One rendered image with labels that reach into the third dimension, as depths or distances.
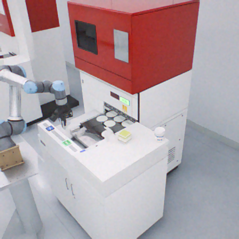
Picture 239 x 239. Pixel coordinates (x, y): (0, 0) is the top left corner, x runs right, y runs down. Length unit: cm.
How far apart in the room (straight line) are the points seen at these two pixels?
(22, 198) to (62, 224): 56
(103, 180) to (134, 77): 78
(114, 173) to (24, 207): 100
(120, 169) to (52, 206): 131
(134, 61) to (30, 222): 164
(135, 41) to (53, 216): 183
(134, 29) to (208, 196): 187
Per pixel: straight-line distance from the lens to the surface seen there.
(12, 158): 211
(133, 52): 190
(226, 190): 308
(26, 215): 252
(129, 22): 185
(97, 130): 221
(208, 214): 281
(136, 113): 214
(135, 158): 182
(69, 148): 196
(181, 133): 283
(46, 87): 181
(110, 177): 169
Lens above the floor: 216
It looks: 33 degrees down
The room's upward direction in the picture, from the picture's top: 2 degrees counter-clockwise
